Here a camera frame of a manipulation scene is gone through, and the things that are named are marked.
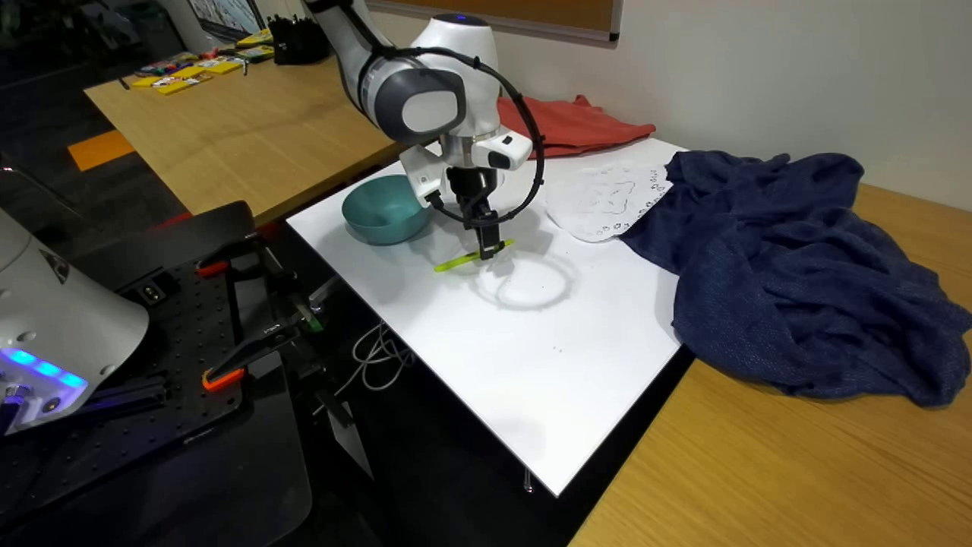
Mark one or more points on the red cloth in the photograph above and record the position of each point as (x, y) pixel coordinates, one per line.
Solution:
(579, 128)

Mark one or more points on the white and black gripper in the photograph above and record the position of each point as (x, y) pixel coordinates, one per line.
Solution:
(446, 182)

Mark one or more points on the yellow items on desk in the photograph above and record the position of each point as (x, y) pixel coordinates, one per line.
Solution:
(185, 70)

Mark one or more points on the dark blue cloth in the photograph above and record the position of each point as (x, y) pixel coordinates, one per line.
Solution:
(781, 283)

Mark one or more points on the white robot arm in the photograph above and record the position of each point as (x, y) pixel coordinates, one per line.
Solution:
(440, 103)

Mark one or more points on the teal bowl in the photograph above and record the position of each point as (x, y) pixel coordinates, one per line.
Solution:
(385, 212)

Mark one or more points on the white paper sheet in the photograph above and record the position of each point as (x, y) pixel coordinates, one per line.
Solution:
(603, 203)

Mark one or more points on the wooden framed board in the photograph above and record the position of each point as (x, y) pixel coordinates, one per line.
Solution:
(559, 21)

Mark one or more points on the white robot base blue lights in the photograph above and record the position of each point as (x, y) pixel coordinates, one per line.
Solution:
(61, 332)

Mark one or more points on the yellow-green highlighter marker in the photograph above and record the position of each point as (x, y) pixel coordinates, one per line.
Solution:
(472, 258)

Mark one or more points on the black pen holder cup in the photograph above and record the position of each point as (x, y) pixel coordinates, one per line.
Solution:
(299, 40)

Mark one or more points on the white board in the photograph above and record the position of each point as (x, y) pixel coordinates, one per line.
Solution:
(545, 344)

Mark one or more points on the black clamp orange handle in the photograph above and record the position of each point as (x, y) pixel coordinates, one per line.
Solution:
(231, 368)

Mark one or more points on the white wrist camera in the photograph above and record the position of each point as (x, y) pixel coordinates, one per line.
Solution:
(503, 152)

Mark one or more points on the black breadboard plate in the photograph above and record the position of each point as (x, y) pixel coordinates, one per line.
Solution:
(156, 430)

